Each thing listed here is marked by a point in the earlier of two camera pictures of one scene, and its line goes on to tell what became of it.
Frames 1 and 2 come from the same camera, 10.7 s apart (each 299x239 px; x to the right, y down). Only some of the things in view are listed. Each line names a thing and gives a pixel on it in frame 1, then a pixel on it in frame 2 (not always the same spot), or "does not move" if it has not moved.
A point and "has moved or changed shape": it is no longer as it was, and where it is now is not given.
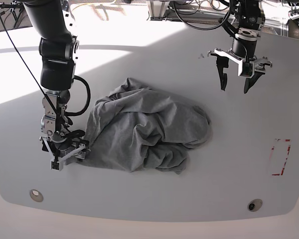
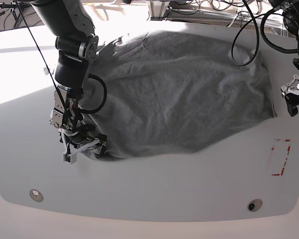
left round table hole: (36, 195) does not move
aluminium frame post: (157, 9) does not move
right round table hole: (254, 204) does not move
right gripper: (247, 67) → (290, 91)
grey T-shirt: (135, 129) has moved or changed shape
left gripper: (56, 163) → (76, 142)
